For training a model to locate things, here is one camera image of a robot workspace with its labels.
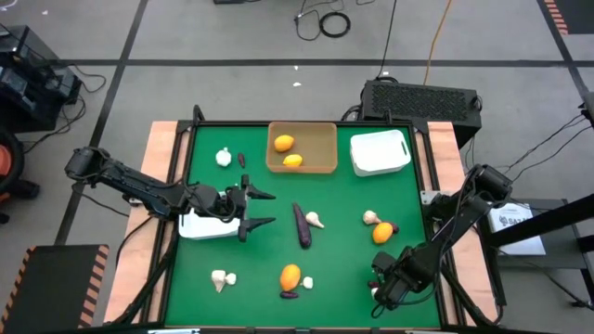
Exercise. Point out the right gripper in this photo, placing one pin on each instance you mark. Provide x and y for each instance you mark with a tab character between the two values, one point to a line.
396	285

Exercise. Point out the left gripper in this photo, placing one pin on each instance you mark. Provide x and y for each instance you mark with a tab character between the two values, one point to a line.
218	201

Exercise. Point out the small purple eggplant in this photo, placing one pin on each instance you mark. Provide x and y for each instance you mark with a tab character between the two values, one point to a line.
289	295
395	227
372	284
241	160

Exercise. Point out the large purple eggplant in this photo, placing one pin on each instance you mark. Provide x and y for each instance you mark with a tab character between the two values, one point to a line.
302	227

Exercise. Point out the orange citrus fruit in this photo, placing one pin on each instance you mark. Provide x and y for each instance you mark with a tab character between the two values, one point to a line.
383	233
290	277
283	143

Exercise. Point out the yellow lemon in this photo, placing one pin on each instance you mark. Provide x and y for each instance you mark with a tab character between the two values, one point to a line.
293	160

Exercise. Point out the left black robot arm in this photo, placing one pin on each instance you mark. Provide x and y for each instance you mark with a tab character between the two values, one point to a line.
130	183

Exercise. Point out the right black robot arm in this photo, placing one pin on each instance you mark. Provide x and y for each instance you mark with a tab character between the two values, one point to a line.
455	222

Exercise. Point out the white plastic basket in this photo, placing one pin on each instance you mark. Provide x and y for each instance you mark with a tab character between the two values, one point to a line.
378	153
204	229

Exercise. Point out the small white garlic bulb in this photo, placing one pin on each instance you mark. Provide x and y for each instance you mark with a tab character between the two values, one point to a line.
230	278

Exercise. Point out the beige shell at right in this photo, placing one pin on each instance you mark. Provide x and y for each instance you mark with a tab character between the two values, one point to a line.
370	216

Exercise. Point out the large white garlic bulb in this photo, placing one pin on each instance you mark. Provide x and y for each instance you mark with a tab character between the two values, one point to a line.
218	278

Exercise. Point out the silver metal mounting plate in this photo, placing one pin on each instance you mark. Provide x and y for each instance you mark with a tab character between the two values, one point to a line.
427	197

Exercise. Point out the orange translucent basket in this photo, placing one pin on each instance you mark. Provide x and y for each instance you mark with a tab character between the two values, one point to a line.
320	139

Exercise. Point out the plywood table base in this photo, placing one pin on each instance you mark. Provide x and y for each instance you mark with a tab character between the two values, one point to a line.
158	139

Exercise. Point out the white printed paper sheet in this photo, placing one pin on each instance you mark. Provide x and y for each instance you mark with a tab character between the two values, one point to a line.
520	232

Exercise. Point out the black side stand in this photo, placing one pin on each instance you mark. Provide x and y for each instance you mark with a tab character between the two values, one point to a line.
547	220

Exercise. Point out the black computer case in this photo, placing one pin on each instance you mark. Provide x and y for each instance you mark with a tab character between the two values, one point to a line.
417	102

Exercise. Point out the black hazard-striped mat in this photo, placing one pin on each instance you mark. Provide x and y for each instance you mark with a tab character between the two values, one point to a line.
46	287
580	14

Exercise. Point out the orange and black machine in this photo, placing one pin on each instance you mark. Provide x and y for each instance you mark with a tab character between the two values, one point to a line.
18	188

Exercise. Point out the black equipment rack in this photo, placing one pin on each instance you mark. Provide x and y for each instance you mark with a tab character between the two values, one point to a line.
28	83

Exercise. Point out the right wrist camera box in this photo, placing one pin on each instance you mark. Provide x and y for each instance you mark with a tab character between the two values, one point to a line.
383	261

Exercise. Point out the black aluminium rig frame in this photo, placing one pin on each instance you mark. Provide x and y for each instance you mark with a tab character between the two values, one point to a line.
223	123

